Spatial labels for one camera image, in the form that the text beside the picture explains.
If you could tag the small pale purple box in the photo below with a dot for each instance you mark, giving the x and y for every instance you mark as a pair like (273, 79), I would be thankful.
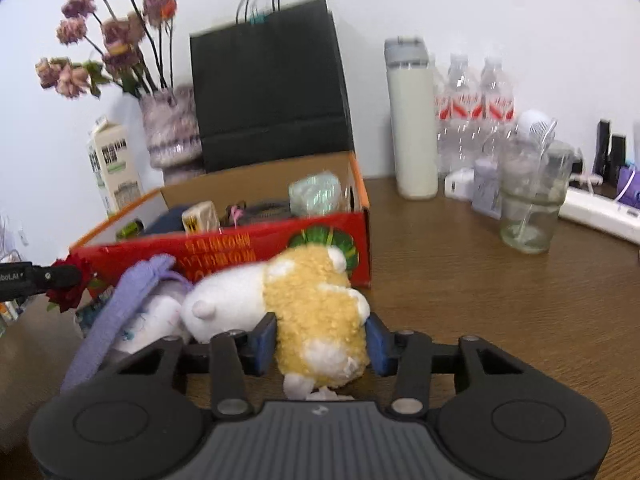
(486, 190)

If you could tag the small yellow box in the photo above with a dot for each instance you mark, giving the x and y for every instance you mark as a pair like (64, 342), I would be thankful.
(200, 217)

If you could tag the white printed pouch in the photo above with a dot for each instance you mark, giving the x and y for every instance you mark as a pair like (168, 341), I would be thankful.
(152, 320)

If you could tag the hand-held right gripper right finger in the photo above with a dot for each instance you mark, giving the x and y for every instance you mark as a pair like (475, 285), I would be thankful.
(377, 351)

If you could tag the clear water bottle red label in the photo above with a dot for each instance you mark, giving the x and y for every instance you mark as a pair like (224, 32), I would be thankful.
(497, 100)
(461, 110)
(442, 125)

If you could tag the wooden desktop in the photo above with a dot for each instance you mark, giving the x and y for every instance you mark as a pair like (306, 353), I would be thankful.
(450, 300)

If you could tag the white milk carton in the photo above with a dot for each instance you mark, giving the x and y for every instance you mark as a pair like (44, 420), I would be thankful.
(112, 165)

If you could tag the black slim bottle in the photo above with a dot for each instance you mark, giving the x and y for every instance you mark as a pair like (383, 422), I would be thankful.
(602, 150)
(618, 157)

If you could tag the green binder clip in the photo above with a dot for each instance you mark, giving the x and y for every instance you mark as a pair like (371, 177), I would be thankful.
(258, 17)

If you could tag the purple knitted cloth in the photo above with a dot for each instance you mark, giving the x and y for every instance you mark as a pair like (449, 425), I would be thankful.
(115, 320)

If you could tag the black paper bag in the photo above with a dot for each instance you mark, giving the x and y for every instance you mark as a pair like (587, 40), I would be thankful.
(270, 85)

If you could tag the white round fan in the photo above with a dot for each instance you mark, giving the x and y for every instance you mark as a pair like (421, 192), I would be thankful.
(534, 122)

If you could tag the red artificial rose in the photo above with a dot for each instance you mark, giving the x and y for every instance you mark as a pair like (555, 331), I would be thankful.
(70, 287)

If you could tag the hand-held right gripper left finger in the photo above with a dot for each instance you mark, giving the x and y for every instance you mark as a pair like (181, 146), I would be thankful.
(262, 346)

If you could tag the clear glass cup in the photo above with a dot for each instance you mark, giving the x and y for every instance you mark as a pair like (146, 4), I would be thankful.
(530, 220)

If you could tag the dried pink roses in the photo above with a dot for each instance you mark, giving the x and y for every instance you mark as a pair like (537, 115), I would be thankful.
(117, 32)

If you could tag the white thermos bottle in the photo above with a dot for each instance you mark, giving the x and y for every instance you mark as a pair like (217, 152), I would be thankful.
(412, 125)

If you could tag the mottled pink vase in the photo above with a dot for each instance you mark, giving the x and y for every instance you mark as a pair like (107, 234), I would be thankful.
(167, 130)

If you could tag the pale green packet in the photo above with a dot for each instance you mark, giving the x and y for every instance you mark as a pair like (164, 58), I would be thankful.
(315, 194)

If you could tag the white charger plug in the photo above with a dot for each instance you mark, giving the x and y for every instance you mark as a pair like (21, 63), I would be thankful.
(459, 184)

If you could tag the white power strip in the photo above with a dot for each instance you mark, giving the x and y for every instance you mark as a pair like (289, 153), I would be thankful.
(600, 215)

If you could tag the purple tissue pack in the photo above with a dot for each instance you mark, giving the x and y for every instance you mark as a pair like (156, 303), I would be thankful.
(629, 182)

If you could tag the yellow and white plush toy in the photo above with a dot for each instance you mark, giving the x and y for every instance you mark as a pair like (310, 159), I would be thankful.
(310, 310)

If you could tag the red cardboard box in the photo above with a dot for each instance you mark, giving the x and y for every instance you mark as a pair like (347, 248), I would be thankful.
(225, 257)

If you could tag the dark blue item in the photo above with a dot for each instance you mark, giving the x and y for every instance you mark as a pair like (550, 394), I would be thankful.
(167, 222)

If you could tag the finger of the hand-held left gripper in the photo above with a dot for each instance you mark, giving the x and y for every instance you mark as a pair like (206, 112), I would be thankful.
(55, 277)

